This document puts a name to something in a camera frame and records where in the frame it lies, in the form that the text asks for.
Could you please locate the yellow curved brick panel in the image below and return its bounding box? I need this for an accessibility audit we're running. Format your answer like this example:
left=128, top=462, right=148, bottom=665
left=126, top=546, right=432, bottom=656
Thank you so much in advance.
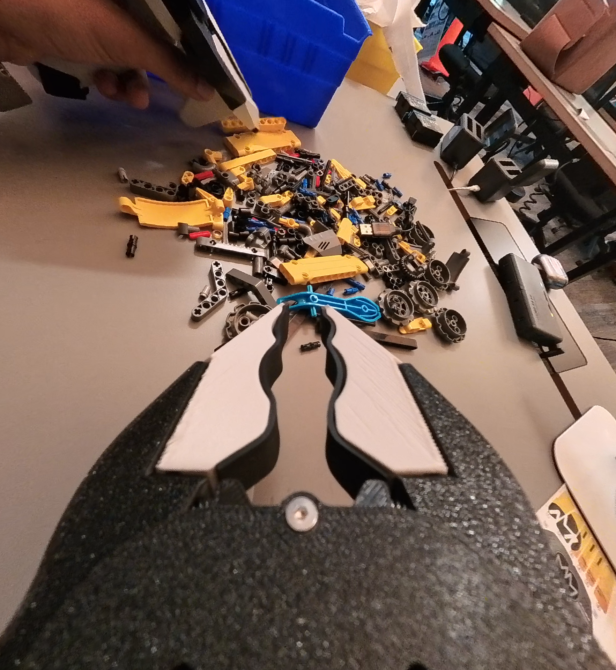
left=118, top=188, right=226, bottom=231

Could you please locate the black two-slot battery charger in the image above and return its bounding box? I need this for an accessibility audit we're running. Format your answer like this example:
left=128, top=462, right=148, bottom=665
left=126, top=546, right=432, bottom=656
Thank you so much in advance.
left=467, top=157, right=561, bottom=205

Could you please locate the black USB cable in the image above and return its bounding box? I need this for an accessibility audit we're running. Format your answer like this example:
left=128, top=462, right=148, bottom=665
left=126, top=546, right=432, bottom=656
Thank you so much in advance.
left=359, top=196, right=420, bottom=243

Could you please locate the background desk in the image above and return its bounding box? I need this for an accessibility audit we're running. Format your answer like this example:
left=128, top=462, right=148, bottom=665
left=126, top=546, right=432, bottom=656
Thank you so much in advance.
left=478, top=0, right=616, bottom=206

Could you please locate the pile of toy brick pieces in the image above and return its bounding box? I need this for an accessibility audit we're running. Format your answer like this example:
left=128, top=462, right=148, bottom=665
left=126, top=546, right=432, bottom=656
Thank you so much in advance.
left=117, top=116, right=469, bottom=352

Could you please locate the brown paper bag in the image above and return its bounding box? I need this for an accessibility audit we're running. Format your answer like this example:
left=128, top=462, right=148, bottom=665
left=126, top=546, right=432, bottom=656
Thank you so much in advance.
left=520, top=0, right=616, bottom=96

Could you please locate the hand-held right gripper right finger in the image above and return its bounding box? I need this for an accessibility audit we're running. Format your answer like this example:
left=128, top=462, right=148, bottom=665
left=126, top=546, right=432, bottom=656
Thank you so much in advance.
left=320, top=305, right=449, bottom=498

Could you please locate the yellow flat brick panel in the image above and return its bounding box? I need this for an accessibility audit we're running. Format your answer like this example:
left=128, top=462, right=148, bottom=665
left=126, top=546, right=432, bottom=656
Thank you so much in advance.
left=223, top=130, right=303, bottom=157
left=279, top=255, right=370, bottom=286

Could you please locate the black open-lid battery charger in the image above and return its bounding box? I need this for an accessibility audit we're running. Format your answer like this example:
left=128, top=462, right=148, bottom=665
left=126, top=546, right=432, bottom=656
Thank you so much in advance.
left=440, top=111, right=519, bottom=170

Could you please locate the printed sticker sheet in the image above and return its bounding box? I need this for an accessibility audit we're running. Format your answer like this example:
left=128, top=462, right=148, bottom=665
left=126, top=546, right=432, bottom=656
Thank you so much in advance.
left=537, top=484, right=616, bottom=658

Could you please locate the black camera battery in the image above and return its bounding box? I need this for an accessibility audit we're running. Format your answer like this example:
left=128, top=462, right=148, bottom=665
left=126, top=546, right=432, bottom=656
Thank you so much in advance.
left=394, top=91, right=430, bottom=122
left=405, top=111, right=446, bottom=149

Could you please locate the blue plastic storage bin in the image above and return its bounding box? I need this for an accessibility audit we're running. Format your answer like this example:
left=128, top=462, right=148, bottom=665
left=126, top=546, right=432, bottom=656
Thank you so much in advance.
left=148, top=0, right=374, bottom=129

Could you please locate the long black brick beam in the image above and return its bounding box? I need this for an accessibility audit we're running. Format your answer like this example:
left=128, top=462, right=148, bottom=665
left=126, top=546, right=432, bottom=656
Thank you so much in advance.
left=363, top=330, right=420, bottom=351

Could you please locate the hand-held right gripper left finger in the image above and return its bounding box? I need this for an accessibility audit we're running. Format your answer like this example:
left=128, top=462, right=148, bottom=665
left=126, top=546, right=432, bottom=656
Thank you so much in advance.
left=156, top=304, right=290, bottom=493

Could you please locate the grey earbuds case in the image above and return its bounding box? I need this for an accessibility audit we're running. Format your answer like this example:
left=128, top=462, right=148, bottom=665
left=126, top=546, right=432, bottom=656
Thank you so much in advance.
left=533, top=255, right=570, bottom=290

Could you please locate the person's left hand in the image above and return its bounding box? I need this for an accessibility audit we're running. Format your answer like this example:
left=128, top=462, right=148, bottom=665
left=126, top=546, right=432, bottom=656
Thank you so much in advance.
left=0, top=0, right=214, bottom=111

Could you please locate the black office chair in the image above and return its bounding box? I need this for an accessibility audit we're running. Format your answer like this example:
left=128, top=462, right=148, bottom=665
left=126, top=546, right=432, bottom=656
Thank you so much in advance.
left=433, top=42, right=498, bottom=97

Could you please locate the dark grey toothed wheel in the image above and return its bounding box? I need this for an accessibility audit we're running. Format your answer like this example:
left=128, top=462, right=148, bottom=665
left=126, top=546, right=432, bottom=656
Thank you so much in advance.
left=225, top=303, right=273, bottom=337

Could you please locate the yellow plastic bin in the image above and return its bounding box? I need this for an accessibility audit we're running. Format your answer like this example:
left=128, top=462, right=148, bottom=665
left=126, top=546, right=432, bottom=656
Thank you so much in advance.
left=346, top=21, right=425, bottom=98

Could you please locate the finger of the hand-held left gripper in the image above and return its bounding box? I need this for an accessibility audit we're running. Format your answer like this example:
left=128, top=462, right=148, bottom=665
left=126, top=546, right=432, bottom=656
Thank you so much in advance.
left=205, top=4, right=261, bottom=133

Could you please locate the cyan brick separator tool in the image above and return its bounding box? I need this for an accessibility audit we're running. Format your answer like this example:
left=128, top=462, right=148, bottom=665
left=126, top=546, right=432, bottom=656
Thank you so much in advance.
left=277, top=285, right=383, bottom=323

